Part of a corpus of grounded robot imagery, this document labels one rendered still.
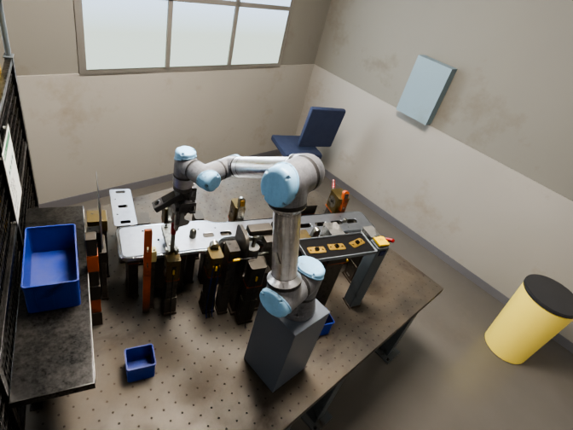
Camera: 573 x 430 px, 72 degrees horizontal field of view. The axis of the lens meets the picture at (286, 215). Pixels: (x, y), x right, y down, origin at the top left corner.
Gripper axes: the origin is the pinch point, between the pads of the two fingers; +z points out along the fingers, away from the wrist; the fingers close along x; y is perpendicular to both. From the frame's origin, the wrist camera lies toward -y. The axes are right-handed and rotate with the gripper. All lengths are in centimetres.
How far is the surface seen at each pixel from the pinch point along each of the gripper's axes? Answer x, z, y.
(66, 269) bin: -1.2, 16.1, -39.8
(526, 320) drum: -46, 76, 242
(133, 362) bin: -26, 49, -19
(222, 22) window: 220, -29, 80
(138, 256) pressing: 4.3, 19.1, -12.9
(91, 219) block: 24.4, 13.4, -29.6
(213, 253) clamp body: -6.0, 12.5, 16.4
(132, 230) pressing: 21.7, 19.5, -13.3
